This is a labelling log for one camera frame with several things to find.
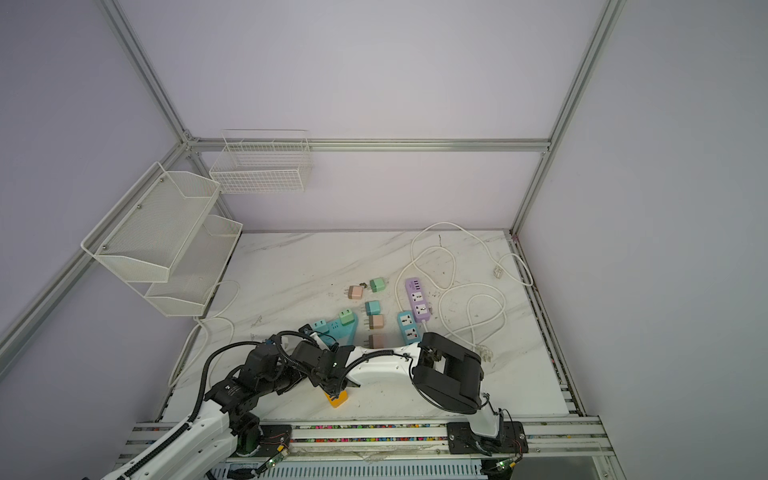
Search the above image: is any orange power strip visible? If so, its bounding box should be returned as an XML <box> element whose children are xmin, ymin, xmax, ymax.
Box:
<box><xmin>326</xmin><ymin>391</ymin><xmax>348</xmax><ymax>408</ymax></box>

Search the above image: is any teal triangular power strip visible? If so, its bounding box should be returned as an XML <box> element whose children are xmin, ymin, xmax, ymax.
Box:
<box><xmin>299</xmin><ymin>314</ymin><xmax>358</xmax><ymax>347</ymax></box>

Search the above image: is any pink plug orange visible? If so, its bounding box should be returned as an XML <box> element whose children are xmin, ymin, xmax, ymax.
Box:
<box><xmin>367</xmin><ymin>334</ymin><xmax>387</xmax><ymax>349</ymax></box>

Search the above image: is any blue power strip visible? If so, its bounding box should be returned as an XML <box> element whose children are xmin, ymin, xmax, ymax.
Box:
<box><xmin>397</xmin><ymin>311</ymin><xmax>422</xmax><ymax>345</ymax></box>

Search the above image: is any purple power strip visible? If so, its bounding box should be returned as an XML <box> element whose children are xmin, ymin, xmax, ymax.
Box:
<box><xmin>404</xmin><ymin>277</ymin><xmax>431</xmax><ymax>323</ymax></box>

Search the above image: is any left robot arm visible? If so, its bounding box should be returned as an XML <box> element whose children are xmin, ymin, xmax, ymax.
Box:
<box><xmin>105</xmin><ymin>334</ymin><xmax>302</xmax><ymax>479</ymax></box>

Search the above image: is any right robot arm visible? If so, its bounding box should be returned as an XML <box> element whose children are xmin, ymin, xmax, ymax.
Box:
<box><xmin>271</xmin><ymin>331</ymin><xmax>506</xmax><ymax>449</ymax></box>

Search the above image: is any green plug triangular left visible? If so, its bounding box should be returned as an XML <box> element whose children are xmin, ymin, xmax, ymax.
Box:
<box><xmin>312</xmin><ymin>320</ymin><xmax>328</xmax><ymax>333</ymax></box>

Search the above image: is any green plug triangular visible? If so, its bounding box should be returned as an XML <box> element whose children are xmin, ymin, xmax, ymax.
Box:
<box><xmin>339</xmin><ymin>309</ymin><xmax>356</xmax><ymax>325</ymax></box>
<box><xmin>312</xmin><ymin>320</ymin><xmax>328</xmax><ymax>333</ymax></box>

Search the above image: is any green plug triangular right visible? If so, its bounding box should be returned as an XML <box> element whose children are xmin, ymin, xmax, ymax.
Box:
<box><xmin>339</xmin><ymin>309</ymin><xmax>356</xmax><ymax>325</ymax></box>

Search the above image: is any white two-tier mesh shelf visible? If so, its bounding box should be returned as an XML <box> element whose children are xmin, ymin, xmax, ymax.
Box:
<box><xmin>81</xmin><ymin>163</ymin><xmax>243</xmax><ymax>317</ymax></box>

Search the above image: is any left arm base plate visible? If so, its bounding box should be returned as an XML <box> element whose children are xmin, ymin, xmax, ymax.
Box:
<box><xmin>235</xmin><ymin>424</ymin><xmax>293</xmax><ymax>458</ymax></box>

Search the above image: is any white cable of purple strip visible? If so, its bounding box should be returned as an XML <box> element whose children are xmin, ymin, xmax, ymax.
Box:
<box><xmin>392</xmin><ymin>221</ymin><xmax>535</xmax><ymax>361</ymax></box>

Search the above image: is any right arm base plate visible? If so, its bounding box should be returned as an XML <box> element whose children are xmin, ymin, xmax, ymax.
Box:
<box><xmin>446</xmin><ymin>421</ymin><xmax>529</xmax><ymax>456</ymax></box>

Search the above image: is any white wire basket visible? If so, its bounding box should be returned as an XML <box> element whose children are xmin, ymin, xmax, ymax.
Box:
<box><xmin>209</xmin><ymin>129</ymin><xmax>313</xmax><ymax>194</ymax></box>

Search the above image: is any aluminium frame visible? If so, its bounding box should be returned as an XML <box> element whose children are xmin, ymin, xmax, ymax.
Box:
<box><xmin>1</xmin><ymin>1</ymin><xmax>626</xmax><ymax>377</ymax></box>

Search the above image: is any aluminium front rail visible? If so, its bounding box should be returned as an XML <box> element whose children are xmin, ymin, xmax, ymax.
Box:
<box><xmin>115</xmin><ymin>417</ymin><xmax>624</xmax><ymax>479</ymax></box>

